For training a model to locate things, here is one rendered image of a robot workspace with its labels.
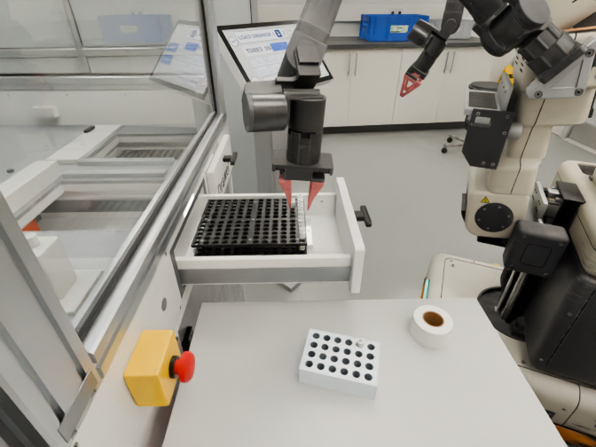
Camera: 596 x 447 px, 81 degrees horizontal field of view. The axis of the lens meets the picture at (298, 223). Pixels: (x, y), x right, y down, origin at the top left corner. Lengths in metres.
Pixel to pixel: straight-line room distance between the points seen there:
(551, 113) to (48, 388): 1.14
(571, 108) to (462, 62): 3.15
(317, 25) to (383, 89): 3.34
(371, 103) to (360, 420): 3.57
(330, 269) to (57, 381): 0.44
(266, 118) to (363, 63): 3.33
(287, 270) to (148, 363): 0.28
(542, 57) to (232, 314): 0.82
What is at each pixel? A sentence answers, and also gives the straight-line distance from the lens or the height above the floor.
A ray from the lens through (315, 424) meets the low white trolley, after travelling 0.60.
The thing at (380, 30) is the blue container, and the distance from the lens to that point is 3.99.
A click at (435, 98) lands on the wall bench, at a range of 4.21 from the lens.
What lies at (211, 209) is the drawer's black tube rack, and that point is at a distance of 0.79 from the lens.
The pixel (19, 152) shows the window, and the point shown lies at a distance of 0.38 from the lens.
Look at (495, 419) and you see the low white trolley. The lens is 0.67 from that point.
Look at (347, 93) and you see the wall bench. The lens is 3.85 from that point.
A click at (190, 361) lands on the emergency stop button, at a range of 0.52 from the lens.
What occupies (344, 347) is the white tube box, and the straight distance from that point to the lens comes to 0.63.
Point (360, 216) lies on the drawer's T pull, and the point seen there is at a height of 0.91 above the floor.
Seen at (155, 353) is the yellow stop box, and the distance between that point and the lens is 0.51.
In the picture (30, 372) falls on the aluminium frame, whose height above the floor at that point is 1.04.
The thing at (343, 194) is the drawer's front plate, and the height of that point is 0.93.
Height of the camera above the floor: 1.30
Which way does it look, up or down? 33 degrees down
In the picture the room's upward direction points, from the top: straight up
